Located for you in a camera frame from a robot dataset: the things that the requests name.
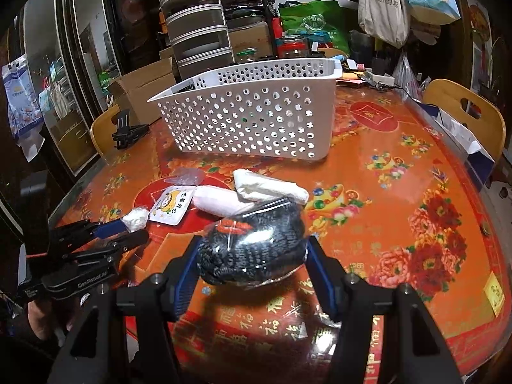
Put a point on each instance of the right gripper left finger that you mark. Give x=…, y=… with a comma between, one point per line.
x=169, y=292

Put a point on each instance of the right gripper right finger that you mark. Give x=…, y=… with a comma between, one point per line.
x=342, y=293

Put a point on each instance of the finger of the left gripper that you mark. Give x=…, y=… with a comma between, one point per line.
x=78, y=234
x=113, y=249

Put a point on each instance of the small white soft wad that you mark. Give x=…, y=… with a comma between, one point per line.
x=136, y=219

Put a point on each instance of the cartoon sticker packet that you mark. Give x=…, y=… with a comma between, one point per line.
x=172, y=206

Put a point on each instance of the black knit item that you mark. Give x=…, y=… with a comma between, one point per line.
x=258, y=246

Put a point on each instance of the clear plastic packet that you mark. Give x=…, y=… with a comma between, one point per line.
x=186, y=176

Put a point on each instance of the white cloth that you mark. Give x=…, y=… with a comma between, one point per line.
x=220, y=202
x=255, y=187

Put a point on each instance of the left hand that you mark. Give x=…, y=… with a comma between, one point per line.
x=44, y=317

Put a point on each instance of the left wooden chair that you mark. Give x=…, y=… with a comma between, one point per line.
x=102, y=129

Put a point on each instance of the wooden chair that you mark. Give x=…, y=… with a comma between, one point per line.
x=481, y=117
x=102, y=129

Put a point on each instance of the black clamp on table edge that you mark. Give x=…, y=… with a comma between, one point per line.
x=125, y=134

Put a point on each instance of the cardboard box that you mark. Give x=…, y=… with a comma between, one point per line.
x=133, y=90

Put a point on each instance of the white perforated plastic basket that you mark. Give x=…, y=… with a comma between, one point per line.
x=282, y=108

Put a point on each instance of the right wooden chair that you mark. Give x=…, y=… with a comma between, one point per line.
x=481, y=117

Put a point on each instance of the large pickle jar red lid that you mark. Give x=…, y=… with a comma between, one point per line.
x=295, y=46

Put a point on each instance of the green shopping bag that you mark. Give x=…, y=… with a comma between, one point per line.
x=319, y=20

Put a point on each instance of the white canvas tote bag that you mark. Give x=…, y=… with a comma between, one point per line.
x=387, y=20

